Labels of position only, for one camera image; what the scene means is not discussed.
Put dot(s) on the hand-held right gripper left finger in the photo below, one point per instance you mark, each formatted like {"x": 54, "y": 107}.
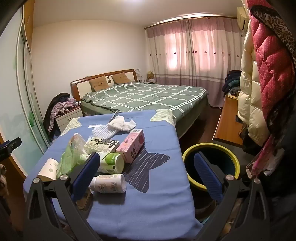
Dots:
{"x": 86, "y": 173}

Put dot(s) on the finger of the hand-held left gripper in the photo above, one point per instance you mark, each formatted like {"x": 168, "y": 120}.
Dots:
{"x": 12, "y": 143}

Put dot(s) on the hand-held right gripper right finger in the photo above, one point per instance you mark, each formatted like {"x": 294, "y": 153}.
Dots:
{"x": 208, "y": 176}

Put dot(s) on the yellow rimmed trash bin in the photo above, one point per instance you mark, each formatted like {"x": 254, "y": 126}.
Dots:
{"x": 192, "y": 171}

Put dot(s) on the white pill bottle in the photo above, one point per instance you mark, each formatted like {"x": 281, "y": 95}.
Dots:
{"x": 108, "y": 183}

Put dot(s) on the green plastic bag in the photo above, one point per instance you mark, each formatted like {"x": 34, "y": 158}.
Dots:
{"x": 68, "y": 157}

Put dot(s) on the green and white bottle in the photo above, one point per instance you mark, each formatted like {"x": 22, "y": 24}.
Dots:
{"x": 111, "y": 162}

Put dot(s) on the white floral box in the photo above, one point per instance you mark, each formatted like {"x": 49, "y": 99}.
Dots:
{"x": 99, "y": 143}

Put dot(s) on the white dotted paper cup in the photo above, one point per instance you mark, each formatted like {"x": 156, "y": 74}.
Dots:
{"x": 48, "y": 168}

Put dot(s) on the white bubble wrap packet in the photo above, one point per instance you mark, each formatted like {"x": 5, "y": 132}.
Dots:
{"x": 103, "y": 133}

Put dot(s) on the pink carton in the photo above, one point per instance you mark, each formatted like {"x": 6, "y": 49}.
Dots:
{"x": 130, "y": 146}

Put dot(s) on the white tissue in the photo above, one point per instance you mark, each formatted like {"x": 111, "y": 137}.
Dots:
{"x": 120, "y": 124}

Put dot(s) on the pile of clothes on drawer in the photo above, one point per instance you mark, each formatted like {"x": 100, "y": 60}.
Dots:
{"x": 49, "y": 111}

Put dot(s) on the sliding wardrobe door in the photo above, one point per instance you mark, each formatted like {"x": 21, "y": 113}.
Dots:
{"x": 13, "y": 92}

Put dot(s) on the blue blanket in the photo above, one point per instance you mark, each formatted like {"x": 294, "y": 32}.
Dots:
{"x": 157, "y": 197}

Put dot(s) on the pink hanging cloth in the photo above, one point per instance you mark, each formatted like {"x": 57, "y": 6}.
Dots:
{"x": 261, "y": 157}

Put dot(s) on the white nightstand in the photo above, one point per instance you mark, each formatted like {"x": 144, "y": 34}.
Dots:
{"x": 69, "y": 118}

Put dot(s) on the wooden desk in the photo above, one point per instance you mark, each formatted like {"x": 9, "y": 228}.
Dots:
{"x": 227, "y": 120}

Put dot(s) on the pink patterned cloth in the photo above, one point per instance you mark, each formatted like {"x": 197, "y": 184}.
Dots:
{"x": 61, "y": 106}

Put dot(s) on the cream puffer jacket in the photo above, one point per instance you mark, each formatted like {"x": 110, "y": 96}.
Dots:
{"x": 249, "y": 104}

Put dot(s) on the wooden bed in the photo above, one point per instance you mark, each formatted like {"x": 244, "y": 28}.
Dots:
{"x": 76, "y": 89}

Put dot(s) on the brown pillow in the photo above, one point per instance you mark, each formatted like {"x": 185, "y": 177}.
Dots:
{"x": 121, "y": 78}
{"x": 99, "y": 83}

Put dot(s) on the pile of dark clothes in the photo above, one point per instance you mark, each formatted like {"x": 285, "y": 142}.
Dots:
{"x": 232, "y": 81}

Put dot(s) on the green checked duvet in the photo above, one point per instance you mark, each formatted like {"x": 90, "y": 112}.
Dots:
{"x": 148, "y": 95}

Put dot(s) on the small yellow box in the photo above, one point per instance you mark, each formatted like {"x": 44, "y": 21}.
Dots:
{"x": 150, "y": 75}

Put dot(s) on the pink and white curtain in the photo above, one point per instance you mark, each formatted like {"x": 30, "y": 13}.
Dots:
{"x": 185, "y": 58}

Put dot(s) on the red puffer jacket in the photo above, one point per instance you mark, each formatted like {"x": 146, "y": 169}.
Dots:
{"x": 270, "y": 64}

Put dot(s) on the white air conditioner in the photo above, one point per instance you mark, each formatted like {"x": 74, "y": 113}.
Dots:
{"x": 242, "y": 18}

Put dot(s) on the leopard print scarf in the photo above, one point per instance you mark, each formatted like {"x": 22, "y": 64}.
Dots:
{"x": 279, "y": 25}

